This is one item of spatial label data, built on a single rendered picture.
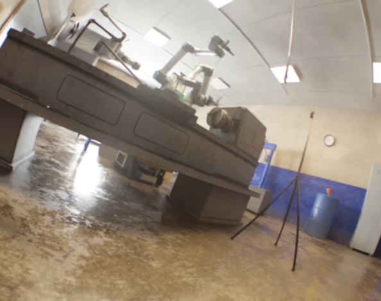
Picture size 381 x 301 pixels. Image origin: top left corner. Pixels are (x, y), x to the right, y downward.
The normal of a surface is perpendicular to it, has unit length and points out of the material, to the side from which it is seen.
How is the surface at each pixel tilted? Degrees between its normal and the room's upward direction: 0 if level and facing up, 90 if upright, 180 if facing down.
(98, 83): 90
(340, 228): 90
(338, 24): 180
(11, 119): 90
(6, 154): 90
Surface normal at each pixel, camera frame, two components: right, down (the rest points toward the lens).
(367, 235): -0.73, -0.34
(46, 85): 0.57, 0.15
